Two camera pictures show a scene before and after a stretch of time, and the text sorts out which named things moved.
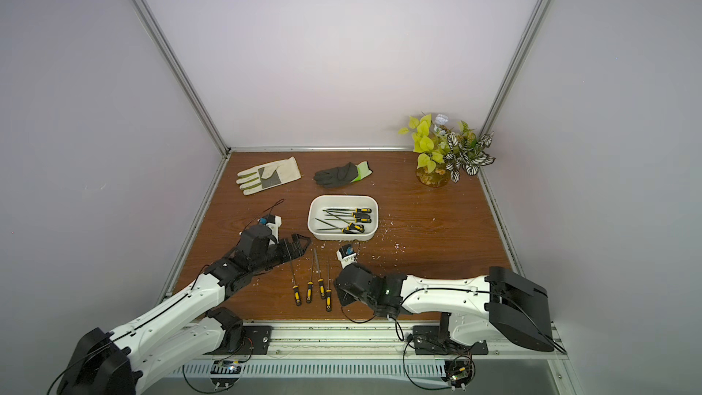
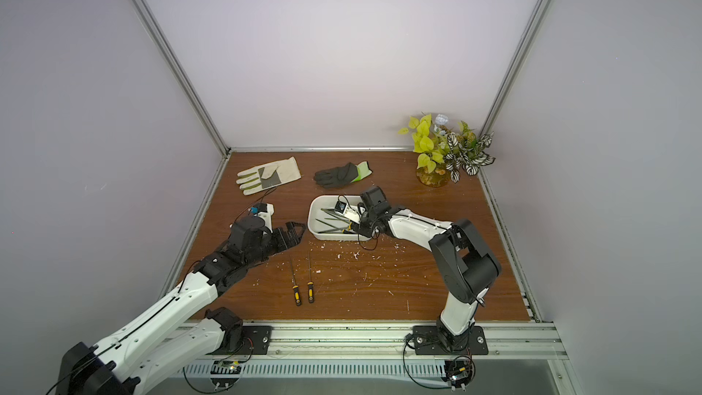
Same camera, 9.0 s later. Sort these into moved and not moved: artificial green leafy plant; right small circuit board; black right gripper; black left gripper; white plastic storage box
Moved: black left gripper; black right gripper
Not moved: right small circuit board; white plastic storage box; artificial green leafy plant
